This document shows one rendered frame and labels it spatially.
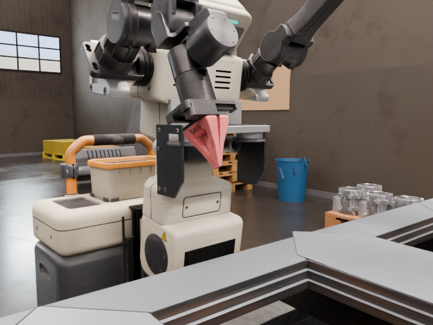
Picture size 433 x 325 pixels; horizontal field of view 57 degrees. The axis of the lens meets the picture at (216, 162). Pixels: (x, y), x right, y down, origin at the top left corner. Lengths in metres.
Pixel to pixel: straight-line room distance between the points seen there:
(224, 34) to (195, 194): 0.49
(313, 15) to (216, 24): 0.45
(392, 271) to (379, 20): 4.66
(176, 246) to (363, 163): 4.32
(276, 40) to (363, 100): 4.11
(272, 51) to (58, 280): 0.82
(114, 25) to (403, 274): 0.63
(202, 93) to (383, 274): 0.37
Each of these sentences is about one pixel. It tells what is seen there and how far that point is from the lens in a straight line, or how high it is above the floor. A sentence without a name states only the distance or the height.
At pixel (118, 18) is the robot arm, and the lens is 0.79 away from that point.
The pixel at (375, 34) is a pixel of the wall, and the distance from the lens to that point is 5.16.
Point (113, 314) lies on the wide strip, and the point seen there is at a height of 0.85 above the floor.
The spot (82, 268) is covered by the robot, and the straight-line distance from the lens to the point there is 1.18.
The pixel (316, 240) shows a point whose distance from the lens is 0.72.
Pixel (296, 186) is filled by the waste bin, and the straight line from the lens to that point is 5.06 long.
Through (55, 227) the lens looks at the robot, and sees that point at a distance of 1.16.
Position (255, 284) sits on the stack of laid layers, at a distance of 0.56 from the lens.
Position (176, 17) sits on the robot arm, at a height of 1.22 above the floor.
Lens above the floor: 1.06
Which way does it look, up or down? 7 degrees down
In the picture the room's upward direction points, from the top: straight up
